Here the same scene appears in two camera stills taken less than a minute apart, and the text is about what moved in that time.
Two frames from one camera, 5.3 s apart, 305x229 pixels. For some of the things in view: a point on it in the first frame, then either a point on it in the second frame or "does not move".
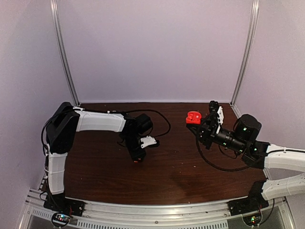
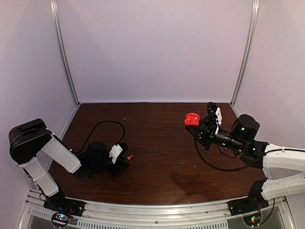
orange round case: [193, 117] does not move
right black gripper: [208, 137] does not move
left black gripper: [135, 155] to [118, 167]
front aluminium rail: [156, 214] does not move
